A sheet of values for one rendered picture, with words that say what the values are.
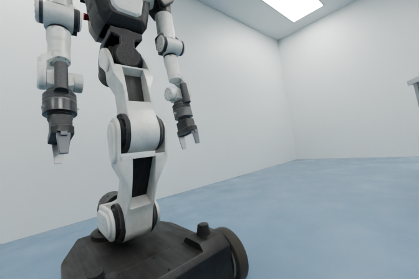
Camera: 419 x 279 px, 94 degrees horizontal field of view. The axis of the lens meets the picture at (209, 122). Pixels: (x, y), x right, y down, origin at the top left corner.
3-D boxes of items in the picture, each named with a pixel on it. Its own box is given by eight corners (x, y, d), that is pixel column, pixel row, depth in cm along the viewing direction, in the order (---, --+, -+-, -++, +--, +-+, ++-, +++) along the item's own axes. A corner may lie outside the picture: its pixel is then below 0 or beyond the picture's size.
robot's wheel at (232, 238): (206, 275, 81) (201, 225, 84) (215, 269, 85) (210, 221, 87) (244, 300, 66) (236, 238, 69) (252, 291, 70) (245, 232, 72)
